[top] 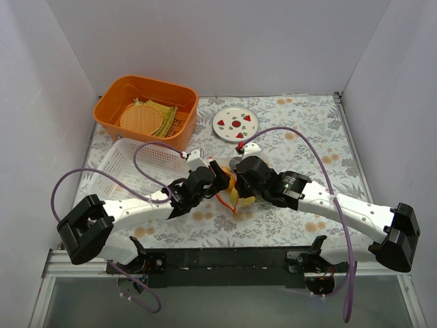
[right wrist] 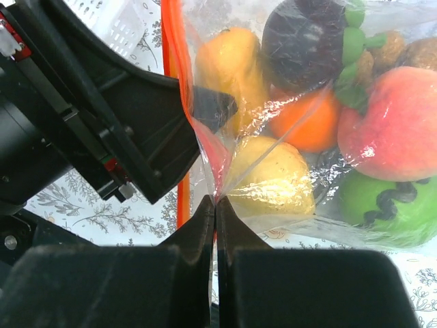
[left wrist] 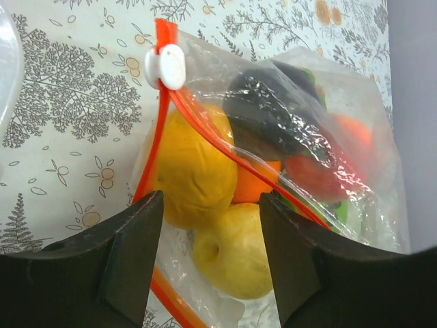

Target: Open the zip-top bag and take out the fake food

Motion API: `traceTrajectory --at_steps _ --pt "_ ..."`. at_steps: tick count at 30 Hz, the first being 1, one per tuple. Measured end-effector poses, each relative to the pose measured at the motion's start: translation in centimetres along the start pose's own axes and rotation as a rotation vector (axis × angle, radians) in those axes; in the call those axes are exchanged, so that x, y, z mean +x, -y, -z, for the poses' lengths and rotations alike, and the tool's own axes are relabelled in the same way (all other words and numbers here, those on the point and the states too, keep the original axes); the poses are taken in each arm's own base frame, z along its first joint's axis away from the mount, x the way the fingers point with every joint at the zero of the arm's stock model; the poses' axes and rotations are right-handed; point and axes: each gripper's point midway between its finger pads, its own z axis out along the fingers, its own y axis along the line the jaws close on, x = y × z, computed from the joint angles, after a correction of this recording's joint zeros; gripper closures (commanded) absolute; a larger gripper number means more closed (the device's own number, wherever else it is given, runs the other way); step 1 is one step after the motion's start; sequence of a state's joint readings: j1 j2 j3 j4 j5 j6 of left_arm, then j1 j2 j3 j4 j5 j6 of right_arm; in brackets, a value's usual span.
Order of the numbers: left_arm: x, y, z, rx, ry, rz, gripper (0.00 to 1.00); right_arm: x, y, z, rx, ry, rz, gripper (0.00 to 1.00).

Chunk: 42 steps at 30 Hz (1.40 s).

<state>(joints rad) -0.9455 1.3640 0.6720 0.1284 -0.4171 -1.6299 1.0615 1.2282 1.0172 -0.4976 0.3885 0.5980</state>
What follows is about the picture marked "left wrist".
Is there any yellow fake pear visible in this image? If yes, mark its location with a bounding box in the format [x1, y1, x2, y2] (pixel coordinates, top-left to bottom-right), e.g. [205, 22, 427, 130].
[193, 203, 272, 300]

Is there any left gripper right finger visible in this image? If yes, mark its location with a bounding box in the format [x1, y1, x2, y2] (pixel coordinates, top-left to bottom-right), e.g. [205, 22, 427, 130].
[259, 193, 436, 327]

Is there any clear zip top bag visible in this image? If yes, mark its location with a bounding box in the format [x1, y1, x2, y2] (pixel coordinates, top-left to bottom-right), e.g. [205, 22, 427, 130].
[130, 18, 410, 327]

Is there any fake peach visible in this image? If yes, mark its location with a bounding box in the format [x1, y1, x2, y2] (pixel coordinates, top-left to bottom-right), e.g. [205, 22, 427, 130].
[284, 113, 371, 203]

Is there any dark fake plum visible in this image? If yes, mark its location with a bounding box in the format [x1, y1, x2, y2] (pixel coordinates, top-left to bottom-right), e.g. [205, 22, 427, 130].
[223, 60, 323, 161]

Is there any yellow fake lemon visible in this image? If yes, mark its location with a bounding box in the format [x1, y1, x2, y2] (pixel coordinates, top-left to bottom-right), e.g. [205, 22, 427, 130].
[154, 109, 238, 230]

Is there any orange fake tangerine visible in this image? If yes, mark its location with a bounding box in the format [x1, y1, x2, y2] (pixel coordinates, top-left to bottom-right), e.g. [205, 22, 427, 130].
[231, 161, 281, 204]

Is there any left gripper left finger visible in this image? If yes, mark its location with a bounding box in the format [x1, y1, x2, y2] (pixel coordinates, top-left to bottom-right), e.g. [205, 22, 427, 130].
[1, 191, 163, 328]

